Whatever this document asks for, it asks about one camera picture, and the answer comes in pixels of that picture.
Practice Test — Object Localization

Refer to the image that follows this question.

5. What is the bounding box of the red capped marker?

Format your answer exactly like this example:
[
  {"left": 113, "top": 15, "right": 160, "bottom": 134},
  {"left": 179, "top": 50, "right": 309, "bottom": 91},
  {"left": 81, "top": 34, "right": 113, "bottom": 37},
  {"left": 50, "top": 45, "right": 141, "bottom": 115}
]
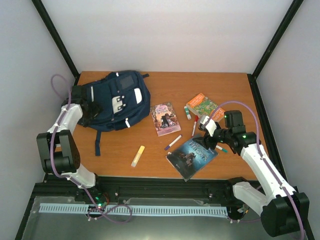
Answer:
[{"left": 191, "top": 115, "right": 199, "bottom": 137}]

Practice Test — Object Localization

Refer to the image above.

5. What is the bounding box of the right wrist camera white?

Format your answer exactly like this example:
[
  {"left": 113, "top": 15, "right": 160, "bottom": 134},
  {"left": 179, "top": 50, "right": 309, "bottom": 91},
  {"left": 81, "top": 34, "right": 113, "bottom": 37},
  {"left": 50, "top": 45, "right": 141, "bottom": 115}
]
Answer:
[{"left": 199, "top": 115, "right": 217, "bottom": 137}]

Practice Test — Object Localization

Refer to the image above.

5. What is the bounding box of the black frame post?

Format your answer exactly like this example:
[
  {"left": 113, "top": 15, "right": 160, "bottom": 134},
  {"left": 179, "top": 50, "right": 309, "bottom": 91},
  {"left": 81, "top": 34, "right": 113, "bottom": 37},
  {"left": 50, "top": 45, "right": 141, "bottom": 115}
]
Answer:
[
  {"left": 251, "top": 0, "right": 305, "bottom": 78},
  {"left": 31, "top": 0, "right": 81, "bottom": 82}
]

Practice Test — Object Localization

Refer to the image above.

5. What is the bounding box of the right black frame post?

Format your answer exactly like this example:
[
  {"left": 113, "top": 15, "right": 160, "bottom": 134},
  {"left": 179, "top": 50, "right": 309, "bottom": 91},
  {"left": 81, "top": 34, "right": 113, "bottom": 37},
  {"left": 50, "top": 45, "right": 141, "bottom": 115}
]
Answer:
[{"left": 251, "top": 0, "right": 305, "bottom": 78}]

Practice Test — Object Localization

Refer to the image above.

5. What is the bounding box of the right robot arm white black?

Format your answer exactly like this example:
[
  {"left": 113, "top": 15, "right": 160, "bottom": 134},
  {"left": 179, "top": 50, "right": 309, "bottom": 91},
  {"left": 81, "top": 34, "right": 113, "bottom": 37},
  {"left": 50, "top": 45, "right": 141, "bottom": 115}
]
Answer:
[{"left": 199, "top": 110, "right": 310, "bottom": 240}]

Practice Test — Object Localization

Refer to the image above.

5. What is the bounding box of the left black frame post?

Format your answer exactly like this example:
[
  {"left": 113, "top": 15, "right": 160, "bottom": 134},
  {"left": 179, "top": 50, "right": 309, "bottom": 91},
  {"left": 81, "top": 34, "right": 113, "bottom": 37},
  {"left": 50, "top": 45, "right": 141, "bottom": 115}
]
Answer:
[{"left": 31, "top": 0, "right": 81, "bottom": 82}]

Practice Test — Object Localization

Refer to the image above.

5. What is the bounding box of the green capped marker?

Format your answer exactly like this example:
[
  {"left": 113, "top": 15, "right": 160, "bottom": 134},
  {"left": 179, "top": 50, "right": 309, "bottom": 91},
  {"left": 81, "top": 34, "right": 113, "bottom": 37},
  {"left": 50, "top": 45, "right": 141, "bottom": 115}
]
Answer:
[{"left": 215, "top": 145, "right": 228, "bottom": 153}]

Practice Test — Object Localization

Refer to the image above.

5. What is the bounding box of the orange green paperback book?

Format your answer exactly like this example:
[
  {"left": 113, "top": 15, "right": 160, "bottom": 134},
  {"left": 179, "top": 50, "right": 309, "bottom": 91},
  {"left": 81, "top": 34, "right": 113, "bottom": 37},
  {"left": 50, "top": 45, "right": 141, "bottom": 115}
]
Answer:
[{"left": 186, "top": 93, "right": 218, "bottom": 118}]

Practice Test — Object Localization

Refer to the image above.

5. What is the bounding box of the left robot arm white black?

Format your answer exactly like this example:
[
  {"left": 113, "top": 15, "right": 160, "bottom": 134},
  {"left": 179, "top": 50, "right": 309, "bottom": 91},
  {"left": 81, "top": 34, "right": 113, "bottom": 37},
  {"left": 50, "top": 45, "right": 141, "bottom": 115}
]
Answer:
[{"left": 36, "top": 85, "right": 104, "bottom": 202}]

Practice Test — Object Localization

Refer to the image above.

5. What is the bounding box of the purple capped marker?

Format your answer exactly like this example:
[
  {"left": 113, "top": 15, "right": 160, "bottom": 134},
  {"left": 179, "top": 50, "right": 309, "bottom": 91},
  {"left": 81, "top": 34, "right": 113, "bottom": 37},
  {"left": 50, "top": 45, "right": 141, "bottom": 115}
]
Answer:
[{"left": 164, "top": 134, "right": 182, "bottom": 151}]

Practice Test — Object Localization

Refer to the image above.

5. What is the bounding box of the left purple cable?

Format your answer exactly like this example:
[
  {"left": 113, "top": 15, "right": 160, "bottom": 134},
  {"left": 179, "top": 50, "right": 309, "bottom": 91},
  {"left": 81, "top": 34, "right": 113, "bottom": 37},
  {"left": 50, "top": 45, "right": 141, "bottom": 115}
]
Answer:
[{"left": 48, "top": 73, "right": 133, "bottom": 224}]

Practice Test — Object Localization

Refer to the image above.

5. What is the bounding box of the dark blue Wuthering Heights book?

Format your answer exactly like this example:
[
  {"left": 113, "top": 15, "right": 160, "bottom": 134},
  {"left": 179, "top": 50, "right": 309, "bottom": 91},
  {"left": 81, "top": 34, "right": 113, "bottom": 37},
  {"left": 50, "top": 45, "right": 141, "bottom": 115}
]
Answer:
[{"left": 166, "top": 134, "right": 219, "bottom": 182}]

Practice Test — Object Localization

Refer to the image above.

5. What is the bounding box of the yellow highlighter pen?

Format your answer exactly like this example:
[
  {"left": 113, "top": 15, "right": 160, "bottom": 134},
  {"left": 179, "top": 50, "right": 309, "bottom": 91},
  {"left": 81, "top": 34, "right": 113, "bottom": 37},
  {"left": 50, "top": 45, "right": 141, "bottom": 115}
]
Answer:
[{"left": 131, "top": 145, "right": 145, "bottom": 167}]

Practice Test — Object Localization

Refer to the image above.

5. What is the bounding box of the navy blue backpack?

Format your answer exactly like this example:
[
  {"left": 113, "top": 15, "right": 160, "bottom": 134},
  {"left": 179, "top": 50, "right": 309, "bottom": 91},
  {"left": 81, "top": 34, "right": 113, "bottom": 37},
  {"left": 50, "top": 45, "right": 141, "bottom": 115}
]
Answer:
[{"left": 78, "top": 70, "right": 151, "bottom": 156}]

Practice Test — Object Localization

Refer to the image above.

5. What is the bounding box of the pink paperback book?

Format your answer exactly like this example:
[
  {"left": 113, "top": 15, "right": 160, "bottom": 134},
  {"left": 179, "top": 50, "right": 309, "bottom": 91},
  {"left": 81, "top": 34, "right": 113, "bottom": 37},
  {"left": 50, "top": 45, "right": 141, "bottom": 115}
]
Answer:
[{"left": 150, "top": 101, "right": 181, "bottom": 137}]

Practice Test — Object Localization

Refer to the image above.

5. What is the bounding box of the light blue cable duct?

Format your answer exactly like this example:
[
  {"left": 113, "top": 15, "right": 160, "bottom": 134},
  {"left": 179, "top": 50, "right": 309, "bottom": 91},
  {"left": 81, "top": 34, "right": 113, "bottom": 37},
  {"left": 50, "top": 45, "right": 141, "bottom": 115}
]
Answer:
[{"left": 38, "top": 203, "right": 228, "bottom": 218}]

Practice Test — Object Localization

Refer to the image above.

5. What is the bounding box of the purple cable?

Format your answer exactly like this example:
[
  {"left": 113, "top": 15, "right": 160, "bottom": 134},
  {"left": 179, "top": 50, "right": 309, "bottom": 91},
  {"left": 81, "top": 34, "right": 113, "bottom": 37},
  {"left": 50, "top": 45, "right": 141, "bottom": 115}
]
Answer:
[
  {"left": 199, "top": 100, "right": 306, "bottom": 240},
  {"left": 48, "top": 73, "right": 133, "bottom": 224}
]

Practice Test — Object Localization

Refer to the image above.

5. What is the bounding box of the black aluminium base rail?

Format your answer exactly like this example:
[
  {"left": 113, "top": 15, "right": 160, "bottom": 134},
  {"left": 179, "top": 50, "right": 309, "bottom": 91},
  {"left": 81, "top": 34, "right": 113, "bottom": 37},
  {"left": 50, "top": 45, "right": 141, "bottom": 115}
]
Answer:
[{"left": 30, "top": 175, "right": 241, "bottom": 206}]

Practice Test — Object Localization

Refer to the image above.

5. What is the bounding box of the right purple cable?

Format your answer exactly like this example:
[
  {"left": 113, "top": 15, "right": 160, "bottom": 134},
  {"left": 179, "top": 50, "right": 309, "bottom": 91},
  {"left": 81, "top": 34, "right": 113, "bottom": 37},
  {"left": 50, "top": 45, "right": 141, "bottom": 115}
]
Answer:
[{"left": 199, "top": 100, "right": 306, "bottom": 240}]

